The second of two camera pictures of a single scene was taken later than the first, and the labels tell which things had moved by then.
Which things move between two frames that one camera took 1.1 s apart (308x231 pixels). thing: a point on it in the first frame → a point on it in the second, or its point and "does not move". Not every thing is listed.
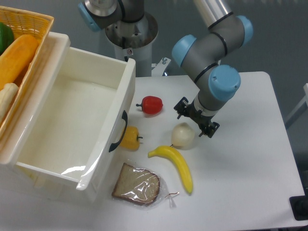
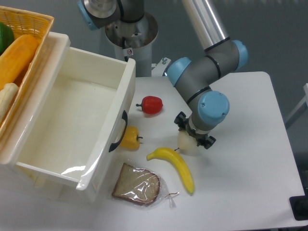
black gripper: [193, 113] → [202, 139]
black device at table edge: [299, 205] does not move
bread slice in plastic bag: [142, 186] does not move
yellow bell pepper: [130, 140] does not move
